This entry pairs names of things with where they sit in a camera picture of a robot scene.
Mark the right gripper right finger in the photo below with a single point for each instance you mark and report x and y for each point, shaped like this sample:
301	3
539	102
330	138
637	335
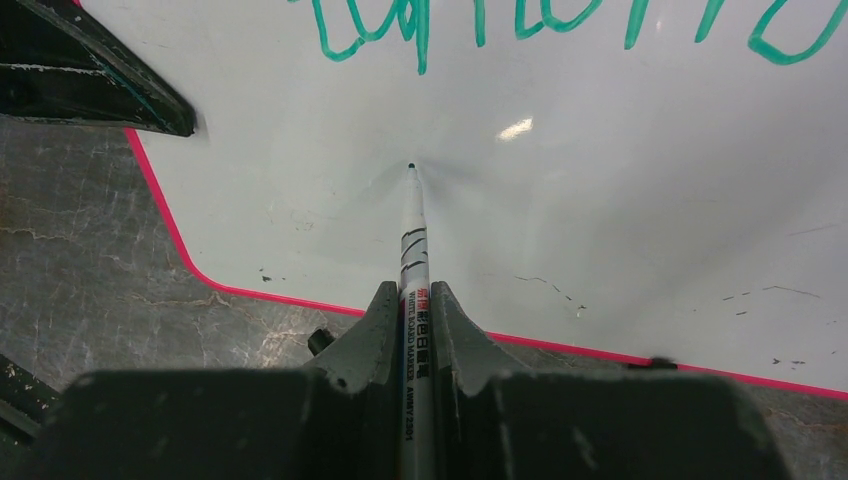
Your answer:
466	357

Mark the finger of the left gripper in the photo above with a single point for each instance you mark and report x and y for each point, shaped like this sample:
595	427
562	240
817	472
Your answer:
60	66

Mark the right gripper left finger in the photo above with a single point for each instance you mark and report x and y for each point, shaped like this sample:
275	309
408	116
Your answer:
365	354

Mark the green whiteboard marker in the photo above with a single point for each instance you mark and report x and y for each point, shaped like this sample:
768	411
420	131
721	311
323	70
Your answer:
417	449

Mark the pink framed whiteboard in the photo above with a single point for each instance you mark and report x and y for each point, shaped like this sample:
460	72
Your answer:
626	179

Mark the whiteboard wire stand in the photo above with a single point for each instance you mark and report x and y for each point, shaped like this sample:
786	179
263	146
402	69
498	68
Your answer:
321	338

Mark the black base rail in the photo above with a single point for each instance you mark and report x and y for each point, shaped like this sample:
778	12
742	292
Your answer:
25	402

